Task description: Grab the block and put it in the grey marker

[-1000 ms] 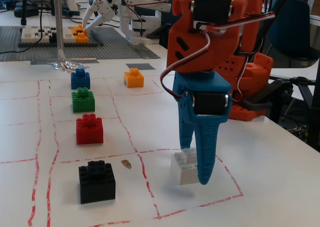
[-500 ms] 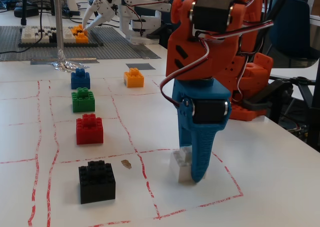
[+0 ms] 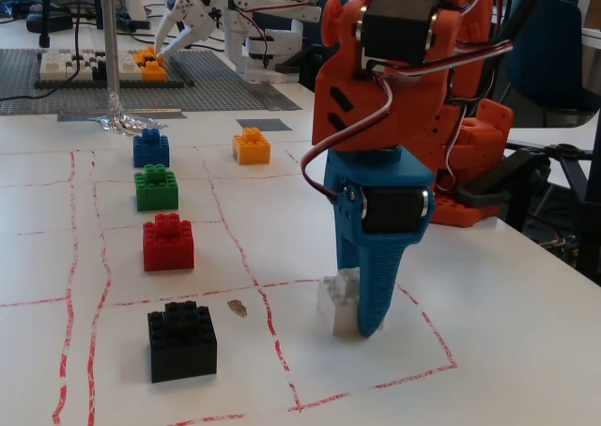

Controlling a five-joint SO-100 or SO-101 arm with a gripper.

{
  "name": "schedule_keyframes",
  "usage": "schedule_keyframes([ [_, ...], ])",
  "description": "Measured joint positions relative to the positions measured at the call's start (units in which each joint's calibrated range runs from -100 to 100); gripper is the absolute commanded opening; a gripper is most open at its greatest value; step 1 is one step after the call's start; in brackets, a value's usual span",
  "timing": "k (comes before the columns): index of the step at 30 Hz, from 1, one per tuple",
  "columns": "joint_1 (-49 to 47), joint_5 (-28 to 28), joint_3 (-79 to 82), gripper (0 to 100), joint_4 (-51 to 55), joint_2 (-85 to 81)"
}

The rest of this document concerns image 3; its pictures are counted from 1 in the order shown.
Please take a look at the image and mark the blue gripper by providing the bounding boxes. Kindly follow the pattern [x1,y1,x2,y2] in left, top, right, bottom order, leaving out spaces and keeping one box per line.
[322,145,437,340]

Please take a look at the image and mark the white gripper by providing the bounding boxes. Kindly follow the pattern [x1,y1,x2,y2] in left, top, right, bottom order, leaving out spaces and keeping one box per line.
[154,0,227,56]

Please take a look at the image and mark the white lego block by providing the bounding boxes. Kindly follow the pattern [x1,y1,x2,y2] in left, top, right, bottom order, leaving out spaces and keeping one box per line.
[316,266,389,338]

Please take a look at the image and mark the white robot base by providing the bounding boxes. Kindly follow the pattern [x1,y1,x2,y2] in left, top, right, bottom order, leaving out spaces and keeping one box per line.
[115,0,152,31]

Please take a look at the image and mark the blue lego block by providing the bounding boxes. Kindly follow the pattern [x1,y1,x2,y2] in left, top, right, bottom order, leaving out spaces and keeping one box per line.
[132,128,171,169]

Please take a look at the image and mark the grey tape marker square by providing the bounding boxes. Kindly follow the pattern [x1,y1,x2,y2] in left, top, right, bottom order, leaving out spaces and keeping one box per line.
[236,118,292,132]

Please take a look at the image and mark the yellow lego block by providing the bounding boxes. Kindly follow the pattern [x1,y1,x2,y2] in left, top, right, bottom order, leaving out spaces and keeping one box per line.
[232,127,272,166]

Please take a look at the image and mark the small green lego block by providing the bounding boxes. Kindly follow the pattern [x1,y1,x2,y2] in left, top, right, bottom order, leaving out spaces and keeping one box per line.
[133,163,180,212]

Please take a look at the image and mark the red lego block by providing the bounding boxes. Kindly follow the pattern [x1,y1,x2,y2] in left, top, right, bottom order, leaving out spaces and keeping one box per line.
[142,213,196,273]

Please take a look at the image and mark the black lego block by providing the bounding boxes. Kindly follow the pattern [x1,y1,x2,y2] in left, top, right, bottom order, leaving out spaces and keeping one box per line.
[146,299,219,384]

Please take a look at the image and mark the metal pole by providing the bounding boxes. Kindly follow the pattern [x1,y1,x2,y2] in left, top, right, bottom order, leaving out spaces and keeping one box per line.
[100,0,122,117]

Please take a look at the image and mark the grey lego baseplate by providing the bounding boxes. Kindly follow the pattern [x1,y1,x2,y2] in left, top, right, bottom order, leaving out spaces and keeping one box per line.
[0,48,270,116]

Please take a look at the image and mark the dark grey tape strip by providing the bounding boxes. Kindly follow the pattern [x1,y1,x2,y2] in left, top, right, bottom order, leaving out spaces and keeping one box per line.
[57,108,182,123]

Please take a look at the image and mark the crumpled aluminium foil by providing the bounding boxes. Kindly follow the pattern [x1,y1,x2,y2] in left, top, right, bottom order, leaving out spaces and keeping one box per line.
[88,90,169,139]

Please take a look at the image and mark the black desk device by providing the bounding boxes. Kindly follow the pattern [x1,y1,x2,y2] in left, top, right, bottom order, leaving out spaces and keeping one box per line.
[25,12,77,35]

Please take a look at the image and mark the white black orange brick row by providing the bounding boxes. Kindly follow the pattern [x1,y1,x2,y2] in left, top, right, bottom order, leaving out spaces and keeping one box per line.
[35,45,196,90]

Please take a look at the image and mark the dark blue chair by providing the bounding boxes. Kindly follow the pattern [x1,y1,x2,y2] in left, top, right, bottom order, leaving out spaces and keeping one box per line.
[255,0,337,92]

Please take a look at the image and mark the black table clamp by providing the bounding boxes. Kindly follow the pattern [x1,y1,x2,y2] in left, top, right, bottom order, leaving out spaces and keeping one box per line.
[453,146,553,209]

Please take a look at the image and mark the electronics circuit board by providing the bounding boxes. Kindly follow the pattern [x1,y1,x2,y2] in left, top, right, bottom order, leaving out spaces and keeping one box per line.
[539,236,579,264]

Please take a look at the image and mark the blue office chair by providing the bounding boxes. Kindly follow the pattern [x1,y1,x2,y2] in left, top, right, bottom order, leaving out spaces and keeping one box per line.
[497,0,601,129]

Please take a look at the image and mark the black tripod stand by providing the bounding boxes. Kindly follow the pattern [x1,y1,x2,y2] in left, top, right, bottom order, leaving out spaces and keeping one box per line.
[490,0,601,277]

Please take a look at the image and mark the gripper servo cable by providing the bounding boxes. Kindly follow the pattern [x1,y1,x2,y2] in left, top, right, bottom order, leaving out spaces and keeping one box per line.
[301,38,514,197]

